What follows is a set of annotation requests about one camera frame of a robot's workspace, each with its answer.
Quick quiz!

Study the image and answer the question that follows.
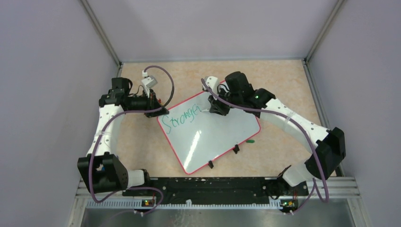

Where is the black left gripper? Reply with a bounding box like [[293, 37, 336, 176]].
[[127, 88, 169, 118]]

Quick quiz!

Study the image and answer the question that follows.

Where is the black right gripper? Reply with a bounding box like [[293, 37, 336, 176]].
[[209, 86, 242, 116]]

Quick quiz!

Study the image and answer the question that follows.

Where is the pink framed whiteboard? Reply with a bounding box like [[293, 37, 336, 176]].
[[157, 92, 261, 175]]

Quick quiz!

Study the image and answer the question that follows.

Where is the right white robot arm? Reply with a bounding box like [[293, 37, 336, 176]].
[[201, 71, 346, 195]]

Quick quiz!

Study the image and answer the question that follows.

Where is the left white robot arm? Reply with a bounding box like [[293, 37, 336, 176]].
[[77, 76, 169, 195]]

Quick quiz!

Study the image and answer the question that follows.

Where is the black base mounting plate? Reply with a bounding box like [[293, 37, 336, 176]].
[[123, 177, 309, 205]]

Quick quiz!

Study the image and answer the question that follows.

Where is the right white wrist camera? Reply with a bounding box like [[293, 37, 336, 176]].
[[202, 76, 219, 94]]

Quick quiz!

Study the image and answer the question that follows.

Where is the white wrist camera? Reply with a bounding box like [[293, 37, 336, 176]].
[[141, 70, 157, 95], [202, 76, 219, 94]]

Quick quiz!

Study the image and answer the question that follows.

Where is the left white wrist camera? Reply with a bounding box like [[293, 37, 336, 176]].
[[141, 70, 157, 95]]

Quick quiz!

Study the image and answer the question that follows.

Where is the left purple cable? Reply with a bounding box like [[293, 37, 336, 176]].
[[88, 65, 175, 217]]

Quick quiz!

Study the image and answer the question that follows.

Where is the purple cable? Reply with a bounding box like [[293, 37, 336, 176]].
[[200, 78, 330, 215], [88, 65, 175, 217]]

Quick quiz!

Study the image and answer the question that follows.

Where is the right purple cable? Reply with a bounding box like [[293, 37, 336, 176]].
[[200, 78, 330, 215]]

